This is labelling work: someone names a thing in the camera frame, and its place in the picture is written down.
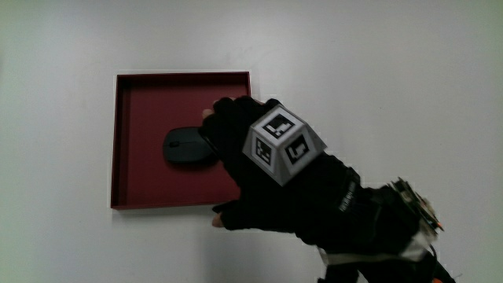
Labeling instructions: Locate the person's right forearm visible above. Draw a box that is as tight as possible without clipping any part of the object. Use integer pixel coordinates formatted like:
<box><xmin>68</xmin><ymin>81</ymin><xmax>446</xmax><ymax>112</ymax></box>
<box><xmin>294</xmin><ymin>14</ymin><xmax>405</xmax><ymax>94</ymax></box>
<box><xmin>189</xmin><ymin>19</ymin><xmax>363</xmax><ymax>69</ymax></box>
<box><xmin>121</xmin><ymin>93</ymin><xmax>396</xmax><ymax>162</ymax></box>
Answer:
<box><xmin>317</xmin><ymin>243</ymin><xmax>457</xmax><ymax>283</ymax></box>

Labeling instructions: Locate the dark red square plate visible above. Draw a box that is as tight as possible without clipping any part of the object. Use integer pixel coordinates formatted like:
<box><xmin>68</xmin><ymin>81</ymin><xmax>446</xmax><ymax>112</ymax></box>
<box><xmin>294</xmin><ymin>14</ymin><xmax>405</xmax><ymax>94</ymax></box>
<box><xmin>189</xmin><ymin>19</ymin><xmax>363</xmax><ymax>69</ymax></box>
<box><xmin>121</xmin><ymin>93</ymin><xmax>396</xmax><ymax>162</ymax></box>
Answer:
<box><xmin>110</xmin><ymin>71</ymin><xmax>252</xmax><ymax>210</ymax></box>

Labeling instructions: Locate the black computer mouse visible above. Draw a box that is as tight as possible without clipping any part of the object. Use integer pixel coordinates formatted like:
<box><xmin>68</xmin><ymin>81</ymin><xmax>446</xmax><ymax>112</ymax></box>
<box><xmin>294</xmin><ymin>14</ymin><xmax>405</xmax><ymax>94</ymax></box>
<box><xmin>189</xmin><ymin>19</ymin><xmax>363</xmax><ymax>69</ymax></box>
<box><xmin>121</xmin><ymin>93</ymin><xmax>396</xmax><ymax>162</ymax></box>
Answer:
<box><xmin>163</xmin><ymin>126</ymin><xmax>219</xmax><ymax>165</ymax></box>

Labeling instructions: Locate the person's right hand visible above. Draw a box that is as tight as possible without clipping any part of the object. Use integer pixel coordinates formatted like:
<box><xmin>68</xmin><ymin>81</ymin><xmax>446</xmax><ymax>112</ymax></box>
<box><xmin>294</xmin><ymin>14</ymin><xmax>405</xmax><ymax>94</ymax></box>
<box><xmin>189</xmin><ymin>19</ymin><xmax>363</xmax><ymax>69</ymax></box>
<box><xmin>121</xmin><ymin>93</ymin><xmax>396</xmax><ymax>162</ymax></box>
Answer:
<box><xmin>198</xmin><ymin>95</ymin><xmax>444</xmax><ymax>255</ymax></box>

